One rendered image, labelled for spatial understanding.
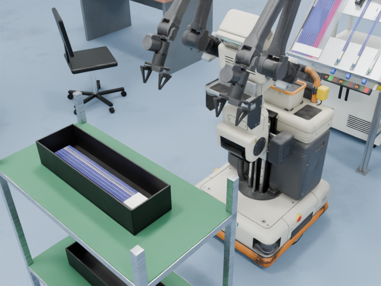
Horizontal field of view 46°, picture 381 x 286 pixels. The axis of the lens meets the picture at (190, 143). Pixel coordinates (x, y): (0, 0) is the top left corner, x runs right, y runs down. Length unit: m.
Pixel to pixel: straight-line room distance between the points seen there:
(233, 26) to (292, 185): 1.02
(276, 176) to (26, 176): 1.41
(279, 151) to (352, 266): 0.85
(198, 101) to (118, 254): 2.80
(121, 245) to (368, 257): 1.73
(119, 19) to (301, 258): 3.96
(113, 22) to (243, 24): 3.86
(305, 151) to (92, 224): 1.27
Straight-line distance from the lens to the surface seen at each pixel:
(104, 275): 2.19
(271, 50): 1.87
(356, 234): 2.97
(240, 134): 2.23
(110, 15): 5.69
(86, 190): 1.64
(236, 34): 1.98
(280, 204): 2.63
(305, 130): 2.36
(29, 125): 4.04
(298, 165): 2.49
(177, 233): 1.51
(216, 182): 2.74
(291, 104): 2.42
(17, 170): 1.89
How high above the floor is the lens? 2.04
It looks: 35 degrees down
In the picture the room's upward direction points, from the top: 1 degrees counter-clockwise
